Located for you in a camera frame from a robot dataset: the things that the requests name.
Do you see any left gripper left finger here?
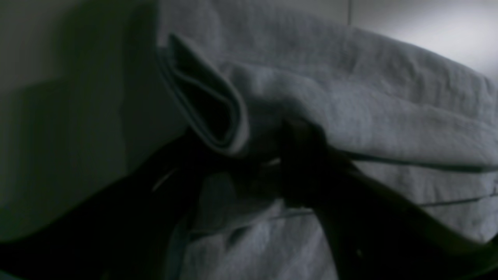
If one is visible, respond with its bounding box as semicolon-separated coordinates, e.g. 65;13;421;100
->
0;129;249;280

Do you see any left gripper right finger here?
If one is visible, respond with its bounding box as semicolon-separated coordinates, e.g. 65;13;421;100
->
280;119;497;280

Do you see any grey T-shirt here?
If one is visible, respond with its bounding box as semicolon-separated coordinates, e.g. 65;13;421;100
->
155;0;497;280

